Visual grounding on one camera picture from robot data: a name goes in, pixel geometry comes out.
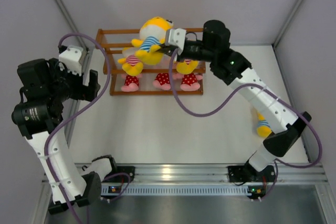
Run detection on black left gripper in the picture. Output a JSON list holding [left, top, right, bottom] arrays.
[[47, 58, 99, 102]]

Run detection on pink plush toy red dress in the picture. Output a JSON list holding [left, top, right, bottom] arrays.
[[180, 73, 203, 92]]

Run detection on yellow plush toy pink stripes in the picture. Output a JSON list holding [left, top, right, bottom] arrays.
[[118, 47, 144, 77]]

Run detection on pink plush toy polka dress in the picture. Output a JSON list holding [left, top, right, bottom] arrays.
[[153, 73, 171, 91]]

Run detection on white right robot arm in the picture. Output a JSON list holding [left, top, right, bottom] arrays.
[[160, 20, 311, 181]]

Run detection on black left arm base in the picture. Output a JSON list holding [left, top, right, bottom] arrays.
[[115, 165, 136, 183]]

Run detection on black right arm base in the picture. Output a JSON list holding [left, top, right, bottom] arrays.
[[228, 165, 256, 186]]

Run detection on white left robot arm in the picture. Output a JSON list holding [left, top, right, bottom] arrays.
[[12, 58, 119, 215]]

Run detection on yellow plush toy on shelf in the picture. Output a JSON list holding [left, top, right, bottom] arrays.
[[176, 60, 199, 74]]

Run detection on brown wooden two-tier shelf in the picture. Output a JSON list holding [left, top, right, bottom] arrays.
[[96, 29, 206, 96]]

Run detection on pink plush toy on shelf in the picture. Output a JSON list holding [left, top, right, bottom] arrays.
[[121, 74, 142, 92]]

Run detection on yellow plush toy blue stripes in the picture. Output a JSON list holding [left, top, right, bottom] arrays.
[[256, 112, 272, 138]]

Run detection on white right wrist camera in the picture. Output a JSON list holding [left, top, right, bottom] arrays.
[[164, 28, 186, 55]]

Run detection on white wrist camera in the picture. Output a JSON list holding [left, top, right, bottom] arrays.
[[58, 45, 87, 76], [164, 28, 186, 55]]

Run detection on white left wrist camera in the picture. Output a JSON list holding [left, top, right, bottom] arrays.
[[58, 45, 87, 76]]

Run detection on aluminium mounting rail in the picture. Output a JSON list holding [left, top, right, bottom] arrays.
[[41, 163, 328, 183]]

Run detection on grey slotted cable duct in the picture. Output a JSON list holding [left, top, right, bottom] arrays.
[[101, 185, 263, 197]]

